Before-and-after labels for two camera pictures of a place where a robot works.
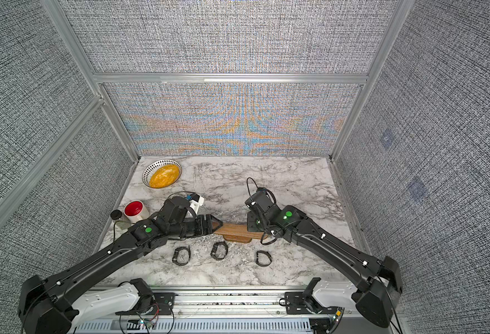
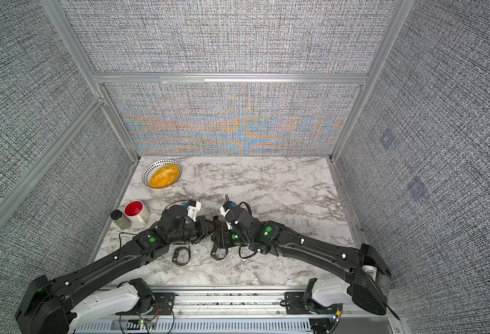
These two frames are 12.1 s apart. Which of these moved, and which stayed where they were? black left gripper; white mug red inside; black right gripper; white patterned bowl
Moved: black right gripper
Stayed: white mug red inside; white patterned bowl; black left gripper
